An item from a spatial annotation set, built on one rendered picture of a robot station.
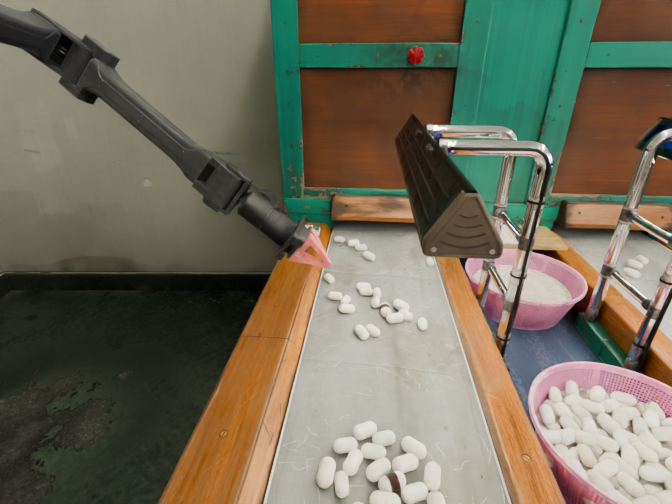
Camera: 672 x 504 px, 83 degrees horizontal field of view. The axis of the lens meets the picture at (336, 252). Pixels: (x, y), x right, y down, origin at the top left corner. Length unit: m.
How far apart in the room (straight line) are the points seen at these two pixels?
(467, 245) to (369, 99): 0.80
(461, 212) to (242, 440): 0.41
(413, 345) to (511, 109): 0.73
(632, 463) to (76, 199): 2.43
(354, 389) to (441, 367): 0.16
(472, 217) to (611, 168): 1.00
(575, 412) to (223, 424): 0.53
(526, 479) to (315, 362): 0.35
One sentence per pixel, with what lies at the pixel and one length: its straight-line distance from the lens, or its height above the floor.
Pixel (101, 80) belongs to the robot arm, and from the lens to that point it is 0.90.
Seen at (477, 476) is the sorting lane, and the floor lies 0.74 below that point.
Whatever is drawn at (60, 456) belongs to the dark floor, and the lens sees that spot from 1.78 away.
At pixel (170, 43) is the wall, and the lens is 2.10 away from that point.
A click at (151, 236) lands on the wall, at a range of 2.38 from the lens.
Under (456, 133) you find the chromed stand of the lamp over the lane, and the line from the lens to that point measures 0.75.
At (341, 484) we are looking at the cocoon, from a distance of 0.55.
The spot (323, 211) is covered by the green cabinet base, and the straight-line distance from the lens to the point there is 1.22.
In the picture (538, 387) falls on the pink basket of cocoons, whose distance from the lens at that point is 0.72.
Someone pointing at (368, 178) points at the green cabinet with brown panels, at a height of 0.91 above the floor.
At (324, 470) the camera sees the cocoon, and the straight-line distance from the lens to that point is 0.55.
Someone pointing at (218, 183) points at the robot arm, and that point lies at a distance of 0.73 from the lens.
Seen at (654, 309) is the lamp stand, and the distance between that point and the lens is 0.84.
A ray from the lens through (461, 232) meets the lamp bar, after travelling 0.40.
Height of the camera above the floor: 1.22
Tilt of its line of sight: 26 degrees down
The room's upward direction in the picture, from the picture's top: straight up
